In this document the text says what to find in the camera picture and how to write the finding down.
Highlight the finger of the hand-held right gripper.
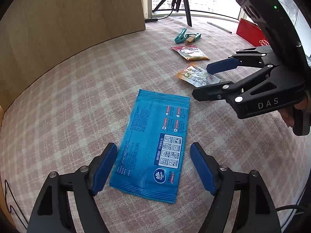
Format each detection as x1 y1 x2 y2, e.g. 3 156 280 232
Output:
192 64 280 103
206 47 275 75

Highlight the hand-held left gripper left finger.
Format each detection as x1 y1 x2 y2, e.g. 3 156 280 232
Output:
27 142 118 233

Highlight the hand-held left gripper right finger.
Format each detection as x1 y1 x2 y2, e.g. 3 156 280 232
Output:
190 142 284 233

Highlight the orange snack packet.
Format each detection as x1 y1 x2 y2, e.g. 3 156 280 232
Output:
170 44 210 61
175 63 221 88

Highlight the blue wet wipes packet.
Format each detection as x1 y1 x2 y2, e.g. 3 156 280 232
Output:
109 89 191 204

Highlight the pink plaid cloth desktop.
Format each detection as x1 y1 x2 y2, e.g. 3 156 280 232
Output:
0 15 311 233

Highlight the person's right hand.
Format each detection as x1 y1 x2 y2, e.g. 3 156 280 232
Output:
279 106 295 129

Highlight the teal clothespin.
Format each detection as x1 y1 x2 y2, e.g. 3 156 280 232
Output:
187 32 202 43
174 28 189 44

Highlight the white pen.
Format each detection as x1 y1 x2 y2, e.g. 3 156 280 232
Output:
207 21 233 34

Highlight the red box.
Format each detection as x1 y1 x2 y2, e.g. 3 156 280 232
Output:
236 18 271 48

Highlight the black tripod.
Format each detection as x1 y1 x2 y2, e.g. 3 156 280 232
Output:
152 0 192 27

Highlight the light wooden board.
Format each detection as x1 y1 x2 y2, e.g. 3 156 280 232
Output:
0 0 146 110

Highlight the black tripod cable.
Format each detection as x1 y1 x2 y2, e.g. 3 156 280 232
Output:
157 0 178 20

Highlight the thin black cable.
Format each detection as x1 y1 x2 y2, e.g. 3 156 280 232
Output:
4 180 28 230

